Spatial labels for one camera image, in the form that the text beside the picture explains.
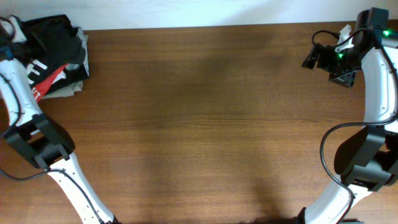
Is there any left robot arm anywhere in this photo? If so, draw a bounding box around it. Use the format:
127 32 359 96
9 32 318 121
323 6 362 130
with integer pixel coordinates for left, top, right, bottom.
1 45 118 223

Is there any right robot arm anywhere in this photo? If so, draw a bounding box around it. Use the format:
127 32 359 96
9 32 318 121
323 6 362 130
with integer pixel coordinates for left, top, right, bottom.
292 7 397 223

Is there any black folded garment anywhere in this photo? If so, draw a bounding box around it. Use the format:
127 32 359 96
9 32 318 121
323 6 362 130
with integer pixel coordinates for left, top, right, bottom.
47 64 90 95

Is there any red printed t-shirt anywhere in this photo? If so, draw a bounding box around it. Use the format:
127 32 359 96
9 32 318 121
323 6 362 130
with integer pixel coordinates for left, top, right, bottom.
32 63 68 102

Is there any dark green Nike t-shirt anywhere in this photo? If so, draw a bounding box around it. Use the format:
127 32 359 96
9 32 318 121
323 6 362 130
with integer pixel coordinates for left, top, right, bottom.
22 14 85 88

